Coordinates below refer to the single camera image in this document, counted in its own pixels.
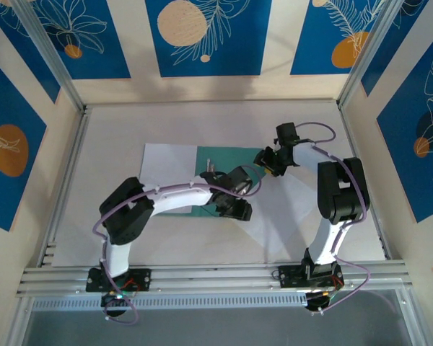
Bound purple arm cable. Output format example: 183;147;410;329
294;121;372;314
92;166;263;325

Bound green file folder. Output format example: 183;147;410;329
185;145;268;218

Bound grey slotted cable duct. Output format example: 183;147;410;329
30;291;308;311

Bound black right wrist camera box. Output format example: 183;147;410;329
254;146;276;167

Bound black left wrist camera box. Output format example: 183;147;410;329
219;199;253;221

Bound aluminium frame post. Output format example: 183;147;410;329
11;0;87;112
336;0;409;109

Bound blue poster orange circle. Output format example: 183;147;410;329
0;50;48;232

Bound black base electronics box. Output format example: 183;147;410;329
305;290;335;314
100;292;128;319

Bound blue poster cream circle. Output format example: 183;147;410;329
145;0;274;78

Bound blue poster white flower print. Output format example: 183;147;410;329
35;0;131;80

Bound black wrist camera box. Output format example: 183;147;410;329
219;199;253;221
254;146;276;167

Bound aluminium frame rail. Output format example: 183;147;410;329
6;297;35;346
38;106;92;268
16;259;414;298
396;284;425;346
337;102;393;261

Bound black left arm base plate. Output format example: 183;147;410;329
85;268;152;293

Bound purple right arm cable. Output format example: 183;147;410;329
294;121;372;314

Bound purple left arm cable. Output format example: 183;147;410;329
92;166;263;325

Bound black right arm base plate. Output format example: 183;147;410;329
274;265;344;289

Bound blue floral wall poster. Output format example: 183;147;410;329
0;0;61;105
360;0;431;97

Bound blue poster orange fern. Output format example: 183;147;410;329
290;0;393;76

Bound blue poster white leaves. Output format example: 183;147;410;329
377;34;433;223

